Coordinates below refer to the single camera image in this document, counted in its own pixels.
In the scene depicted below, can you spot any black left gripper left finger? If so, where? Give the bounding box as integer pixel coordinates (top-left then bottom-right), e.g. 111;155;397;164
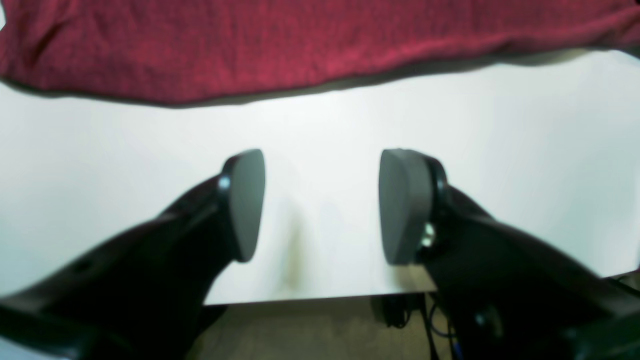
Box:
1;149;266;360

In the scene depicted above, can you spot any dark red t-shirt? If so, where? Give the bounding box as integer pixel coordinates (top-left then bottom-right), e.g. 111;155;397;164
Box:
1;0;639;106

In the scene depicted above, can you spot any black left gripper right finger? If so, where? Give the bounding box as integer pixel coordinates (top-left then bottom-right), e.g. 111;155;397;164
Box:
378;148;640;360

